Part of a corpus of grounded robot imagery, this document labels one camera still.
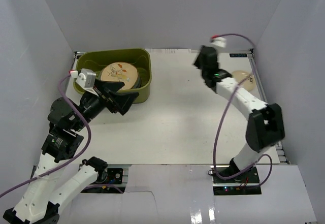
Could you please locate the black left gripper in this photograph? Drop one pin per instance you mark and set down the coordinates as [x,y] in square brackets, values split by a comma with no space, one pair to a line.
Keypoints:
[108,98]

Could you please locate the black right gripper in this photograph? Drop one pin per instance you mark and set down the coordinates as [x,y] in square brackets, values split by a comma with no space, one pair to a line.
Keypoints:
[196,63]

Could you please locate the beige bird branch plate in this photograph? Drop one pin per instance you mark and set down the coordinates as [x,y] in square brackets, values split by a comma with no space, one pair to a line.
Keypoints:
[119,71]

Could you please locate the small cream flower plate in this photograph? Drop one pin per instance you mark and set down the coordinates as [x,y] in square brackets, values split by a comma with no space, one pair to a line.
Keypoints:
[249,80]

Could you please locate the light blue ceramic plate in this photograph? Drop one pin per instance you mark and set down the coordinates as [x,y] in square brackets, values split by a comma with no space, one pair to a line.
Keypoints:
[132,85]

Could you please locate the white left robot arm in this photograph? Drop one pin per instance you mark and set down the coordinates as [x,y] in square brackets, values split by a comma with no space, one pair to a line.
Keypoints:
[43,202]

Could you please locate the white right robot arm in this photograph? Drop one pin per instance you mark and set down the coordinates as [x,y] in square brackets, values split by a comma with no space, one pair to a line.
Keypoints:
[265,126]

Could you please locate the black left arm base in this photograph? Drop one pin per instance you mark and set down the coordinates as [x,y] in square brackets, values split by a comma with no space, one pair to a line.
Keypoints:
[111,183]

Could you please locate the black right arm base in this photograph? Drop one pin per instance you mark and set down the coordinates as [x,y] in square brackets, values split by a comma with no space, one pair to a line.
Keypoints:
[245,184]

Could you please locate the olive green plastic bin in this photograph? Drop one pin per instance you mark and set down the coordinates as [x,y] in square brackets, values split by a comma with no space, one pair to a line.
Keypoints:
[140,58]

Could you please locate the blue label sticker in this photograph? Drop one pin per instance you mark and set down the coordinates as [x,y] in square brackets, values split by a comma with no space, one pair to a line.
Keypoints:
[238,55]

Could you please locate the white paper sheets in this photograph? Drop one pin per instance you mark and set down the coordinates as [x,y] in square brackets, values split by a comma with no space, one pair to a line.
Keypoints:
[169,50]

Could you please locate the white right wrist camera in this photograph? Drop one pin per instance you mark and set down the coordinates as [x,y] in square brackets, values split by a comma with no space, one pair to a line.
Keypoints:
[218,41]

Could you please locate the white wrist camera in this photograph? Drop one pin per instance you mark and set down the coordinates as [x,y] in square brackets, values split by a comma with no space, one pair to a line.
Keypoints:
[85,78]
[218,41]

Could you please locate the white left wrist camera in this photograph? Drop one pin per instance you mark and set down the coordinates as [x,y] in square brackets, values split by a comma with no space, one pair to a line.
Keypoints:
[85,78]

